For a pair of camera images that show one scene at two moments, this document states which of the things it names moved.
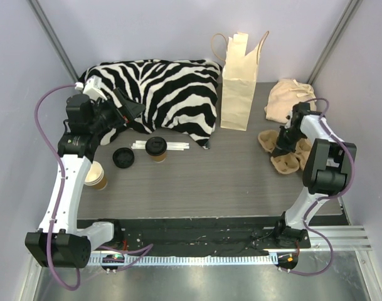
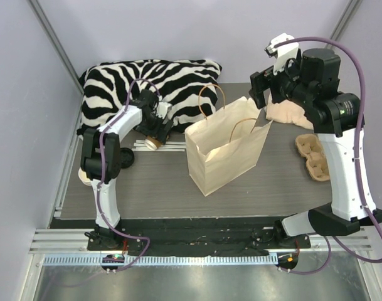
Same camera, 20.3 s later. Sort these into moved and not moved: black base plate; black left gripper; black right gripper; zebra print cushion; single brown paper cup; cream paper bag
Moved: black right gripper; single brown paper cup; cream paper bag; black left gripper
Not moved: black base plate; zebra print cushion
